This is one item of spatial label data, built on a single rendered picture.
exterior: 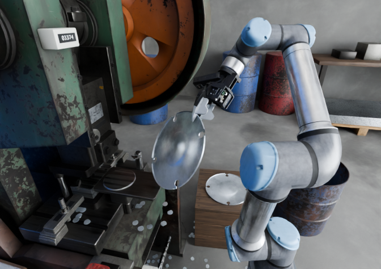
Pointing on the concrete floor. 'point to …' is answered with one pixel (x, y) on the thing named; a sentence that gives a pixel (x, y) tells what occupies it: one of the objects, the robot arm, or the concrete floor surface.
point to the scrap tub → (313, 204)
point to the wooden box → (212, 213)
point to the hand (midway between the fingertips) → (194, 118)
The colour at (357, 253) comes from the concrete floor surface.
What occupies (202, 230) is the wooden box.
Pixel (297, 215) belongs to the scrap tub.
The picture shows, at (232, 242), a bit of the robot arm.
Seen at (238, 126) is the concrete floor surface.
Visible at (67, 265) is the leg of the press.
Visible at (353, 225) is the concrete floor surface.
